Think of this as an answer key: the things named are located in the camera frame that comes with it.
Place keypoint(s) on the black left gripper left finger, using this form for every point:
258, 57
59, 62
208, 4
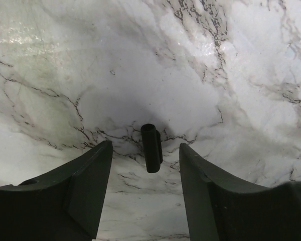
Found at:
63, 204

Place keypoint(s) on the black marker cap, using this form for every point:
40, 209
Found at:
151, 143

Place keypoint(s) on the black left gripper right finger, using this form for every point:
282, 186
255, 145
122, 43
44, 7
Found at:
221, 206

